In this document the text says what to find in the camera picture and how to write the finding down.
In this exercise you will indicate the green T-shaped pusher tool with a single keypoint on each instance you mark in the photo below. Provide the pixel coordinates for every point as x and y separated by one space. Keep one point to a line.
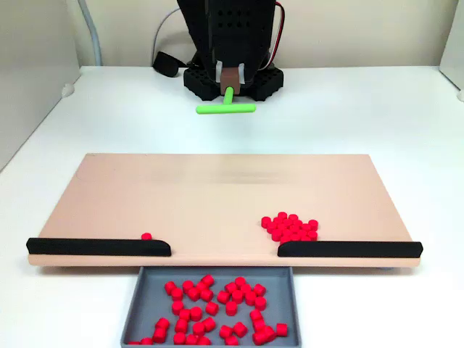
229 98

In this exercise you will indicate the red cylinder granule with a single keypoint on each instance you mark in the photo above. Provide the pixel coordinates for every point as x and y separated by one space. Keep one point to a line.
146 236
259 338
240 329
282 330
256 314
177 307
287 222
162 323
196 313
201 287
160 335
285 239
240 282
301 231
134 343
206 295
209 323
194 294
198 328
187 286
293 218
231 288
223 297
231 340
259 289
277 220
231 308
304 237
260 302
294 236
212 308
312 235
269 331
271 227
191 339
250 298
259 324
146 341
185 314
266 221
245 289
293 228
204 340
225 331
276 234
170 288
180 338
305 227
237 296
181 325
297 223
286 232
207 280
281 227
177 294
282 216
312 224

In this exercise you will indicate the grey tray container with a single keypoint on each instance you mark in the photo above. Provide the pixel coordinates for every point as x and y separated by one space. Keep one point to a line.
152 282

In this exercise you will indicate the beige board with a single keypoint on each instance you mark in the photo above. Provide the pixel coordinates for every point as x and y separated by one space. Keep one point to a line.
217 195

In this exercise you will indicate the small white clip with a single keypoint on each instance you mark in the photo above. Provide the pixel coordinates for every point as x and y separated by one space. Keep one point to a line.
67 90

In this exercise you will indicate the black rail strip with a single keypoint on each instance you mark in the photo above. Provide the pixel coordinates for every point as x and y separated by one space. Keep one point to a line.
344 249
90 247

